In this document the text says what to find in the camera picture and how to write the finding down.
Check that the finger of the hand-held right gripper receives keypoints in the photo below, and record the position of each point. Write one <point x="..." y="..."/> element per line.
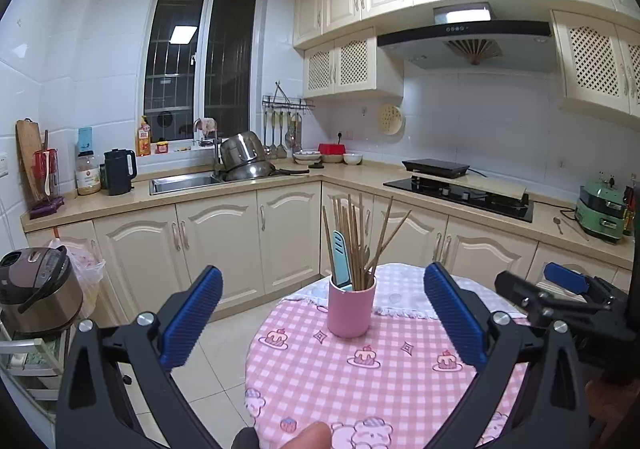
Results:
<point x="525" y="296"/>
<point x="567" y="279"/>

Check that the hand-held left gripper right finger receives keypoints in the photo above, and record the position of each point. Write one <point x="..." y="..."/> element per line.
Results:
<point x="455" y="314"/>

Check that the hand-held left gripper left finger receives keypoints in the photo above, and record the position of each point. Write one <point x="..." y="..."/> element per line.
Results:
<point x="192" y="314"/>

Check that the pink utensil cup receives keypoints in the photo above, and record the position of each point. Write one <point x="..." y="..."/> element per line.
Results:
<point x="350" y="314"/>

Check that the group of wooden chopsticks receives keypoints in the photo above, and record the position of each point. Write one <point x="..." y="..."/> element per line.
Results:
<point x="352" y="254"/>

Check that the light blue spatula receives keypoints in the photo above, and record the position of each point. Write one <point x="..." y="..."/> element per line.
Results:
<point x="342" y="264"/>

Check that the row of hanging cooking utensils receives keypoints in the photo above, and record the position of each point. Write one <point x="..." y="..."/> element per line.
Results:
<point x="281" y="134"/>

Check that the person's right hand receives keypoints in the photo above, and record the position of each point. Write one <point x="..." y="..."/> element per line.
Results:
<point x="602" y="404"/>

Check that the person's left hand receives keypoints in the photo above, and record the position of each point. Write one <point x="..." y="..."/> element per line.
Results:
<point x="300" y="436"/>

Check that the pair of metal chopsticks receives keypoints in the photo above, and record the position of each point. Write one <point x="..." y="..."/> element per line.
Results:
<point x="576" y="230"/>

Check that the metal spoon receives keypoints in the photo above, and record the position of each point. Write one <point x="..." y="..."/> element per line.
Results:
<point x="557" y="221"/>

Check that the green electric multi cooker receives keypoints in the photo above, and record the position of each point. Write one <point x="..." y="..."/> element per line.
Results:
<point x="600" y="214"/>

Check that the cream base cabinets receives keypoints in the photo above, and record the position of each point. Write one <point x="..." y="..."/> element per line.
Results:
<point x="225" y="249"/>

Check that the pink checked bear tablecloth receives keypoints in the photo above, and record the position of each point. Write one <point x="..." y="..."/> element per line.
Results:
<point x="400" y="379"/>

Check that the dark sauce bottle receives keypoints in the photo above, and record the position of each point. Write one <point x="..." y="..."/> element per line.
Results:
<point x="631" y="209"/>

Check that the white plastic bag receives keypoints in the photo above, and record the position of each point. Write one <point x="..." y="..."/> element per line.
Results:
<point x="87" y="269"/>

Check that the black glass gas stove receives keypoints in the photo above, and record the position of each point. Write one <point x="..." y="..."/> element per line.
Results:
<point x="450" y="196"/>

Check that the steel kitchen sink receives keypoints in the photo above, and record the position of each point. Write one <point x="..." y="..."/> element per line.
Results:
<point x="180" y="184"/>

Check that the black induction cooker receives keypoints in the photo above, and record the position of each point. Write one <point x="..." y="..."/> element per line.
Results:
<point x="435" y="166"/>

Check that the brown electric rice cooker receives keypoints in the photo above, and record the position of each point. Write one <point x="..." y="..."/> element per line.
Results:
<point x="35" y="294"/>

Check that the black electric kettle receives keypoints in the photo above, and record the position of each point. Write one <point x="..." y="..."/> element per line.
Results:
<point x="117" y="174"/>

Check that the chrome sink faucet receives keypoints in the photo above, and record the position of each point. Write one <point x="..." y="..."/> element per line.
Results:
<point x="216" y="154"/>

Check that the beige kitchen countertop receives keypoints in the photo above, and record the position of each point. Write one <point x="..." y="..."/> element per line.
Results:
<point x="360" y="176"/>

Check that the white storage trolley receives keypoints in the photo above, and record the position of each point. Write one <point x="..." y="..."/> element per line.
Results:
<point x="30" y="359"/>

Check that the small red lidded jar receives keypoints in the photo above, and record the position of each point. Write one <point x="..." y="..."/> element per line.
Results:
<point x="162" y="148"/>

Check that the large steel pot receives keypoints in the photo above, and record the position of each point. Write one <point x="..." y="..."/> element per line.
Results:
<point x="242" y="149"/>

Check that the glass jar of grains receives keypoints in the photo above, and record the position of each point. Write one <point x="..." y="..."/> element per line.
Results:
<point x="88" y="176"/>

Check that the red utensil holder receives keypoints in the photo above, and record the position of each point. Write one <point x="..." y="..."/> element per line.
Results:
<point x="47" y="206"/>

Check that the white ceramic bowl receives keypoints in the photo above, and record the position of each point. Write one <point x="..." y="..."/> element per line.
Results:
<point x="352" y="159"/>

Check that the pink cloth on faucet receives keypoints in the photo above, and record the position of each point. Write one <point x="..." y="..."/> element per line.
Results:
<point x="207" y="125"/>

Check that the stack of white dishes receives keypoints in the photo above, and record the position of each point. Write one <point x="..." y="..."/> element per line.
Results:
<point x="306" y="157"/>

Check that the white plastic spatula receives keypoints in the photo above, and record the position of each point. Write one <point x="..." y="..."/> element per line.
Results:
<point x="47" y="174"/>

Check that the small blue carton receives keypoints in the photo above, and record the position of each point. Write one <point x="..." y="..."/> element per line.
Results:
<point x="85" y="139"/>

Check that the cream round steamer plate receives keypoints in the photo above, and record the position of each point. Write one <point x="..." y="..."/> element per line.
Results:
<point x="391" y="119"/>

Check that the red lidded container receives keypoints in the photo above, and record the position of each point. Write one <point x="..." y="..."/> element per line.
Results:
<point x="331" y="150"/>

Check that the wide cream lattice door cabinet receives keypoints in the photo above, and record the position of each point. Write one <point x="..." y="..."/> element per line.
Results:
<point x="595" y="59"/>

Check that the wooden cutting board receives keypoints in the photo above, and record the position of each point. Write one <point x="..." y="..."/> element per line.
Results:
<point x="27" y="149"/>

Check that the white framed barred window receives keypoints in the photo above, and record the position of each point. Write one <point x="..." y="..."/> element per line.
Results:
<point x="170" y="79"/>

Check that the black and steel range hood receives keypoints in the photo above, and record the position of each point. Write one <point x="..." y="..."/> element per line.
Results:
<point x="465" y="31"/>

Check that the white wall socket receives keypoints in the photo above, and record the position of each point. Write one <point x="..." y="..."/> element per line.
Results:
<point x="3" y="164"/>

